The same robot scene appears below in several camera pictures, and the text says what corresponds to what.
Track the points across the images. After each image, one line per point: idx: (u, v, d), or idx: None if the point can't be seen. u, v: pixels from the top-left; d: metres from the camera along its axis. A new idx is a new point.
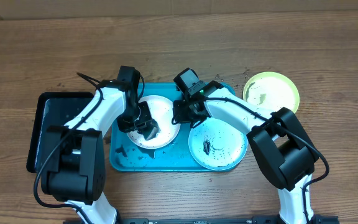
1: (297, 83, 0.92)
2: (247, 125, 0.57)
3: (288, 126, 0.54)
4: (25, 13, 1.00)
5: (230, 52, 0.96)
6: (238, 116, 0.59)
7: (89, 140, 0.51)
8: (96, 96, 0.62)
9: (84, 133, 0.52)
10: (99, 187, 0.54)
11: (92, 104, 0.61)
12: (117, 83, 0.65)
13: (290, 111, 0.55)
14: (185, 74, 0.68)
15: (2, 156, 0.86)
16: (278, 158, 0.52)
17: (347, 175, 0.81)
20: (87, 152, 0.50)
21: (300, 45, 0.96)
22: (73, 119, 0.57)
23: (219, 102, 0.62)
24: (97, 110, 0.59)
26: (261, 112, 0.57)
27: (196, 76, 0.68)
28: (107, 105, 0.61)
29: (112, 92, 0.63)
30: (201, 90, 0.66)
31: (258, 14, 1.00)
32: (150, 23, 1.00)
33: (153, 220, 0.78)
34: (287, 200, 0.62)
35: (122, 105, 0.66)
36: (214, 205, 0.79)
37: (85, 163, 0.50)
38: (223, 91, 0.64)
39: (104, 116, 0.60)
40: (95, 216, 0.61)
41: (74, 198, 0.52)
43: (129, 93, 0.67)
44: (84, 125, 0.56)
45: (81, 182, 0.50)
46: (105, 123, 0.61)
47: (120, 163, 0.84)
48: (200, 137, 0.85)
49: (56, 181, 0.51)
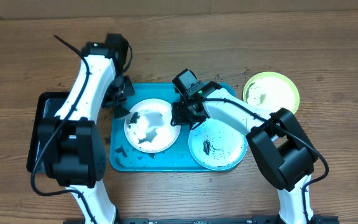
1: (297, 83, 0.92)
2: (247, 126, 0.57)
3: (288, 126, 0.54)
4: (25, 12, 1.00)
5: (230, 52, 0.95)
6: (237, 116, 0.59)
7: (84, 128, 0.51)
8: (82, 71, 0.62)
9: (78, 123, 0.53)
10: (100, 167, 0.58)
11: (80, 82, 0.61)
12: (102, 48, 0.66)
13: (289, 111, 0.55)
14: (183, 76, 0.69)
15: (2, 156, 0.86)
16: (278, 158, 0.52)
17: (346, 175, 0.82)
20: (84, 143, 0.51)
21: (300, 45, 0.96)
22: (63, 107, 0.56)
23: (217, 103, 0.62)
24: (86, 93, 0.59)
26: (260, 112, 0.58)
27: (194, 78, 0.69)
28: (95, 79, 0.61)
29: (99, 62, 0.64)
30: (199, 90, 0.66)
31: (258, 14, 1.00)
32: (150, 23, 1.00)
33: (153, 220, 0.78)
34: (286, 201, 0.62)
35: (111, 73, 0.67)
36: (214, 205, 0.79)
37: (84, 153, 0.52)
38: (222, 92, 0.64)
39: (94, 94, 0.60)
40: (96, 206, 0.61)
41: (78, 180, 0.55)
43: (117, 55, 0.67)
44: (75, 114, 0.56)
45: (83, 168, 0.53)
46: (97, 99, 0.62)
47: (121, 163, 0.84)
48: (200, 137, 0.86)
49: (59, 167, 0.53)
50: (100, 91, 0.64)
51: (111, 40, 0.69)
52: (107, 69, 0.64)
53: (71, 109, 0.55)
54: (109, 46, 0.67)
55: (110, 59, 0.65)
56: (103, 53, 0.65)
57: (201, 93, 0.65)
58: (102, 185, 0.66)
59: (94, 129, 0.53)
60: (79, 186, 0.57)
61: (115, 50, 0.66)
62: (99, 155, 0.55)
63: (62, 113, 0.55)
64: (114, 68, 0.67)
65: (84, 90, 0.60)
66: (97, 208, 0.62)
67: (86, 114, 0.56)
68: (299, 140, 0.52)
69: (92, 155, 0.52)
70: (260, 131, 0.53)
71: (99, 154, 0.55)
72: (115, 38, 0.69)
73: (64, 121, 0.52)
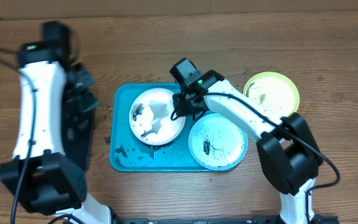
1: (297, 83, 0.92)
2: (256, 129, 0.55)
3: (298, 133, 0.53)
4: (25, 12, 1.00)
5: (230, 52, 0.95)
6: (243, 116, 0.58)
7: (51, 161, 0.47)
8: (27, 89, 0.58)
9: (43, 159, 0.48)
10: (83, 183, 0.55)
11: (28, 104, 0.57)
12: (41, 48, 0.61)
13: (301, 117, 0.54)
14: (181, 65, 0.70)
15: (3, 156, 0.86)
16: (286, 165, 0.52)
17: (346, 175, 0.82)
20: (55, 178, 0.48)
21: (300, 45, 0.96)
22: (20, 144, 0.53)
23: (222, 98, 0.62)
24: (40, 117, 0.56)
26: (268, 114, 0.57)
27: (192, 67, 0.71)
28: (44, 94, 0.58)
29: (43, 72, 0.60)
30: (199, 80, 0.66)
31: (258, 14, 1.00)
32: (150, 23, 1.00)
33: (153, 220, 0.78)
34: (289, 203, 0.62)
35: (61, 77, 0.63)
36: (214, 205, 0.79)
37: (59, 186, 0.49)
38: (224, 84, 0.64)
39: (49, 114, 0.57)
40: (89, 218, 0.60)
41: (64, 207, 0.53)
43: (59, 50, 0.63)
44: (35, 147, 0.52)
45: (63, 196, 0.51)
46: (55, 116, 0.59)
47: (121, 163, 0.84)
48: (200, 137, 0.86)
49: (40, 201, 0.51)
50: (56, 102, 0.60)
51: (50, 35, 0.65)
52: (54, 77, 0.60)
53: (30, 144, 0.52)
54: (48, 45, 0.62)
55: (53, 63, 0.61)
56: (43, 57, 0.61)
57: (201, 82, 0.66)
58: (88, 195, 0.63)
59: (61, 158, 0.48)
60: (68, 210, 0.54)
61: (55, 47, 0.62)
62: (76, 178, 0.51)
63: (21, 152, 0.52)
64: (61, 68, 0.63)
65: (38, 114, 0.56)
66: (90, 218, 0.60)
67: (49, 144, 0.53)
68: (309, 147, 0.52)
69: (68, 183, 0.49)
70: (270, 137, 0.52)
71: (76, 175, 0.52)
72: (52, 32, 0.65)
73: (27, 160, 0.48)
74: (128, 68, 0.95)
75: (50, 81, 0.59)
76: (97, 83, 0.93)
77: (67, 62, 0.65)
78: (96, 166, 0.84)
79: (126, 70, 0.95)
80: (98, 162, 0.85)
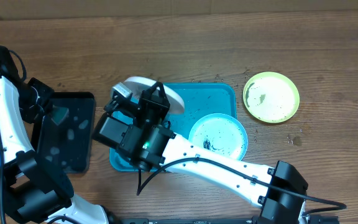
1: (297, 83, 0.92)
2: (245, 194, 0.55)
3: (292, 183, 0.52)
4: (25, 13, 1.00)
5: (230, 52, 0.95)
6: (226, 182, 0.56)
7: (26, 160, 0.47)
8: None
9: (17, 161, 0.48)
10: (69, 183, 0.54)
11: None
12: None
13: (288, 165, 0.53)
14: (104, 128, 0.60)
15: None
16: (291, 214, 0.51)
17: (346, 175, 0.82)
20: (35, 177, 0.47)
21: (300, 45, 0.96)
22: None
23: (188, 163, 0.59)
24: (2, 127, 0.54)
26: (250, 171, 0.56)
27: (120, 124, 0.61)
28: (1, 106, 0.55)
29: None
30: (137, 140, 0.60)
31: (258, 14, 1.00)
32: (150, 23, 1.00)
33: (153, 220, 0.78)
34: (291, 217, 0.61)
35: (14, 89, 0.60)
36: (214, 205, 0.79)
37: (41, 185, 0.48)
38: (175, 144, 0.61)
39: (12, 121, 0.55)
40: (84, 218, 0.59)
41: (55, 208, 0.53)
43: (5, 66, 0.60)
44: (7, 154, 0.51)
45: (49, 195, 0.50)
46: (19, 121, 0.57)
47: (121, 163, 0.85)
48: (200, 137, 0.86)
49: (27, 208, 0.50)
50: (16, 111, 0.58)
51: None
52: (5, 88, 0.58)
53: (0, 152, 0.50)
54: None
55: (2, 78, 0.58)
56: None
57: (148, 145, 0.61)
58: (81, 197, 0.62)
59: (36, 155, 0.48)
60: (58, 211, 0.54)
61: None
62: (58, 175, 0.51)
63: None
64: (12, 83, 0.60)
65: None
66: (85, 218, 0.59)
67: (18, 147, 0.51)
68: (305, 196, 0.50)
69: (51, 180, 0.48)
70: (268, 203, 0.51)
71: (58, 173, 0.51)
72: None
73: (2, 167, 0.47)
74: (127, 68, 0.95)
75: (3, 93, 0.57)
76: (97, 84, 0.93)
77: (17, 76, 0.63)
78: (96, 166, 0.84)
79: (127, 70, 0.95)
80: (98, 162, 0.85)
